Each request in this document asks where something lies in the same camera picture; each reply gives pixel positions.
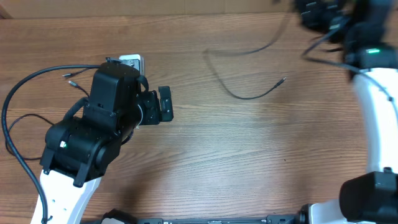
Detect black usb cable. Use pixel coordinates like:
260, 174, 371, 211
202, 12, 292, 101
4, 68, 94, 161

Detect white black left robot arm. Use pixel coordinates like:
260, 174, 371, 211
31, 55, 174, 223

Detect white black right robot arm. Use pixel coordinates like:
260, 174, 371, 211
294, 0, 397, 223

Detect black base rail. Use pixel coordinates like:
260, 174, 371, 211
80, 208, 299, 224

